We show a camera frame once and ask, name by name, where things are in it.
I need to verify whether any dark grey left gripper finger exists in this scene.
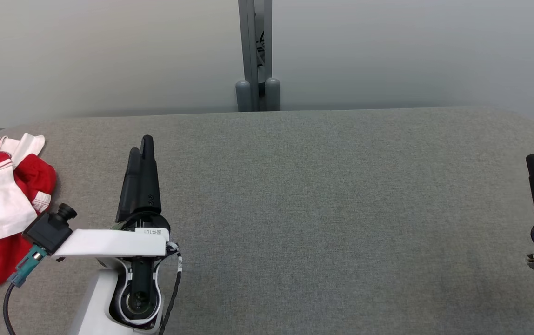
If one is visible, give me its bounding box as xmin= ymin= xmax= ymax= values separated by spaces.
xmin=116 ymin=148 xmax=143 ymax=223
xmin=140 ymin=135 xmax=161 ymax=214

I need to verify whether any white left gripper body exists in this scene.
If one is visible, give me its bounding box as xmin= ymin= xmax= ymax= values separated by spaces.
xmin=52 ymin=212 xmax=178 ymax=332

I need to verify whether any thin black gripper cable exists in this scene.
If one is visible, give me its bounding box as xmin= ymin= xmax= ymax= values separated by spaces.
xmin=158 ymin=242 xmax=183 ymax=335

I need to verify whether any teal camera cable connector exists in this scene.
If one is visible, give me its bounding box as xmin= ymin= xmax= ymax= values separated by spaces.
xmin=7 ymin=246 xmax=47 ymax=287

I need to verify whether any black camera cable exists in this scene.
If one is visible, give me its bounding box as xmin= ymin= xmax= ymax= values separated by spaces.
xmin=3 ymin=281 xmax=19 ymax=335

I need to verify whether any grey metal partition post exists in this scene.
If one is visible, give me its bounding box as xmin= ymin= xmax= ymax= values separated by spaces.
xmin=235 ymin=0 xmax=280 ymax=112

